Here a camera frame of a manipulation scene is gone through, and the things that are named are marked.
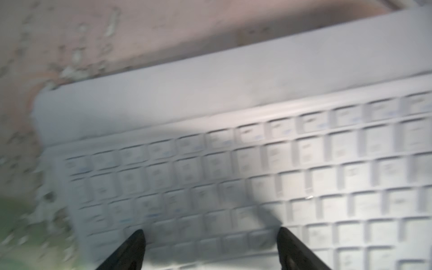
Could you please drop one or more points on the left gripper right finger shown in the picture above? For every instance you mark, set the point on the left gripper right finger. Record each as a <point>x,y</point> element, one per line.
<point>294,255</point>

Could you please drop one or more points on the white key keyboard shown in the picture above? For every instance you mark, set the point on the white key keyboard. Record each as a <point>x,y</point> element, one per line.
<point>327,133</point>

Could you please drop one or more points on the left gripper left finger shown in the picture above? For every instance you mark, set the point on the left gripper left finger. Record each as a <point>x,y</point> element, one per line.
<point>129,256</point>

